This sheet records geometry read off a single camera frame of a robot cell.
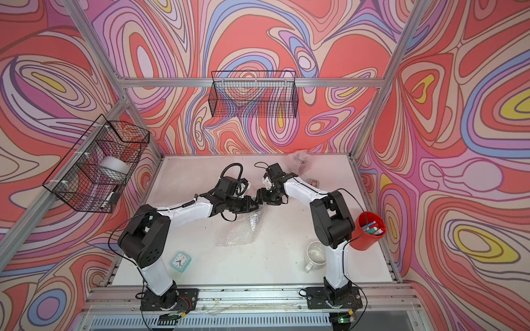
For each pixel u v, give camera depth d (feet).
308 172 3.53
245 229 2.98
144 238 1.55
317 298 2.40
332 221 1.71
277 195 2.68
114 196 2.36
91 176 2.46
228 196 2.42
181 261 2.63
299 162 3.43
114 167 2.40
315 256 2.71
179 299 2.38
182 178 3.57
